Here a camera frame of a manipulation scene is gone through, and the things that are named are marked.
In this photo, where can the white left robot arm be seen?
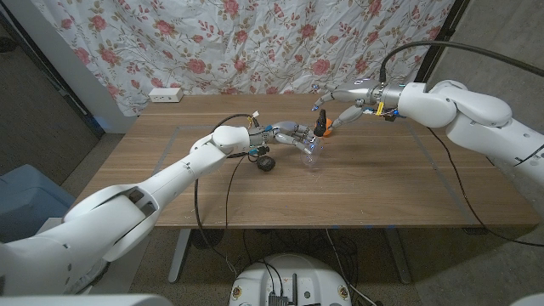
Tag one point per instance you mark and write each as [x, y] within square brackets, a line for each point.
[187, 166]

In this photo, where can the orange fruit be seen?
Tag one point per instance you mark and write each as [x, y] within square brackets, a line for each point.
[329, 131]

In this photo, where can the white table leg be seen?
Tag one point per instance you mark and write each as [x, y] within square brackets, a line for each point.
[178, 259]

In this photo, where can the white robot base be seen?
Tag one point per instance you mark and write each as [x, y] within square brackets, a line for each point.
[293, 276]

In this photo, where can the blue plastic bin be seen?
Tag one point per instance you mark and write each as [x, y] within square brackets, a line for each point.
[25, 195]

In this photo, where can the grey table leg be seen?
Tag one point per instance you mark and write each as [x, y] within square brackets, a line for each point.
[399, 259]

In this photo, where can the floral backdrop cloth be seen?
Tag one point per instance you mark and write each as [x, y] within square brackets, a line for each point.
[255, 42]

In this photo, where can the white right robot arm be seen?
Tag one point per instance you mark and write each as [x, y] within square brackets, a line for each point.
[476, 115]

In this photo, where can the white power strip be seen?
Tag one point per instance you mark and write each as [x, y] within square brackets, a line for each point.
[166, 95]

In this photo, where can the black backdrop frame pole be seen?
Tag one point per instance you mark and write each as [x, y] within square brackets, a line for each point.
[440, 42]
[68, 93]

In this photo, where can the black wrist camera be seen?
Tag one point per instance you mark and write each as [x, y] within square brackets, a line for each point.
[260, 150]
[390, 116]

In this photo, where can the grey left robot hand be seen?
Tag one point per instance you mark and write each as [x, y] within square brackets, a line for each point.
[280, 134]

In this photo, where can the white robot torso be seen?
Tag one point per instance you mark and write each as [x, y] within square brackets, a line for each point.
[85, 301]

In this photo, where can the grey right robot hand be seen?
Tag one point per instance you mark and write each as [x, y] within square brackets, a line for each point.
[357, 91]

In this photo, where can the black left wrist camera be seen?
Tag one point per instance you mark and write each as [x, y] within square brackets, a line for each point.
[260, 150]

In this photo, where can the clear spray bottle black top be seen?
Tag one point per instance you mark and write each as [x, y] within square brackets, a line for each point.
[322, 125]

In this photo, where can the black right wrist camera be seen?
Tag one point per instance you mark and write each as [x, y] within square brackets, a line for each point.
[390, 116]

